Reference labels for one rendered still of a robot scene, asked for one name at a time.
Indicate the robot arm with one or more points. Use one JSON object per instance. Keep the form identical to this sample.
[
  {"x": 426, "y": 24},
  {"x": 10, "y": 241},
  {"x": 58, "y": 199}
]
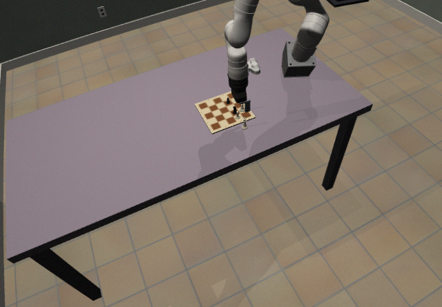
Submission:
[{"x": 237, "y": 31}]

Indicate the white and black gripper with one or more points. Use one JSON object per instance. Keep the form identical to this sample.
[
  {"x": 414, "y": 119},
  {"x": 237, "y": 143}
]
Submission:
[{"x": 238, "y": 81}]

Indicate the brown and cream chessboard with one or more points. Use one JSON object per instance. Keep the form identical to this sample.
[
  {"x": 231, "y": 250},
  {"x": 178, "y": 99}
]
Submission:
[{"x": 218, "y": 115}]

